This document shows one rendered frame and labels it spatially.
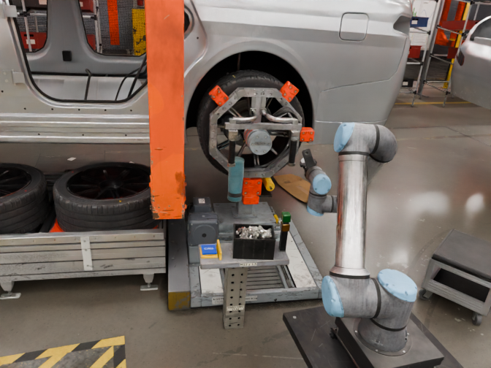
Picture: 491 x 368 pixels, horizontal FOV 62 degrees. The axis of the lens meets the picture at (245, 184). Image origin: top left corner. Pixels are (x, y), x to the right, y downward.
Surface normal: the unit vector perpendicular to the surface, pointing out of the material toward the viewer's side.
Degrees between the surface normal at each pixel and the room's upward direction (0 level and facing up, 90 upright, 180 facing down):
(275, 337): 0
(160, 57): 90
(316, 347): 0
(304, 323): 0
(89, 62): 89
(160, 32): 90
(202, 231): 90
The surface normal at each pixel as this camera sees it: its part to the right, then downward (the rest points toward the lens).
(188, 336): 0.06, -0.91
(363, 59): 0.17, 0.43
